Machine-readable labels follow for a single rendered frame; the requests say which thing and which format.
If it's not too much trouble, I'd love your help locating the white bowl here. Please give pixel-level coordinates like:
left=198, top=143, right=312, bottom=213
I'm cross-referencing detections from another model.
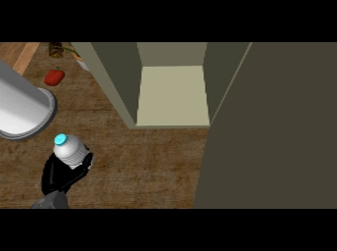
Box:
left=76, top=58, right=93, bottom=73

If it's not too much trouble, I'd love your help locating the brown jar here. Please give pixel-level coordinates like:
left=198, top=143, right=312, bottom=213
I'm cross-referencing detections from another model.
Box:
left=48, top=41, right=65, bottom=60

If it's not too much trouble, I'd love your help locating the dark grey cabinet door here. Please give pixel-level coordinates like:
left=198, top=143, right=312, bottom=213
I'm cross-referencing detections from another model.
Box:
left=193, top=41, right=337, bottom=210

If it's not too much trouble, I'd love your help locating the orange vegetable with green stem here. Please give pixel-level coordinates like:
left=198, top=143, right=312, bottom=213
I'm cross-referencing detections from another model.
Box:
left=61, top=45, right=85, bottom=62

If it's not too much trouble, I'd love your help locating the white cylinder with grey rim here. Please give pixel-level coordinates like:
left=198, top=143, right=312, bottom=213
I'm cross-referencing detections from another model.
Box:
left=0, top=44, right=59, bottom=141

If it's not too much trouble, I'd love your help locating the olive open cabinet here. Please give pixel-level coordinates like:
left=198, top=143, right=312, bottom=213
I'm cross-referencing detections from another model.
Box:
left=70, top=41, right=255, bottom=130

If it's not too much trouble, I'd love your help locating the red bell pepper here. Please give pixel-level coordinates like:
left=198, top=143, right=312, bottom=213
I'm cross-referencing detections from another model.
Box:
left=43, top=66, right=67, bottom=87

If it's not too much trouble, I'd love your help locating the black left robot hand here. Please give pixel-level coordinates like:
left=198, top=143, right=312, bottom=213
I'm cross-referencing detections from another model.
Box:
left=40, top=151, right=96, bottom=196

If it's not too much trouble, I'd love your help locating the clear water bottle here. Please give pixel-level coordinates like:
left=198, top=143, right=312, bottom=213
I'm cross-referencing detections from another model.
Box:
left=52, top=132, right=92, bottom=171

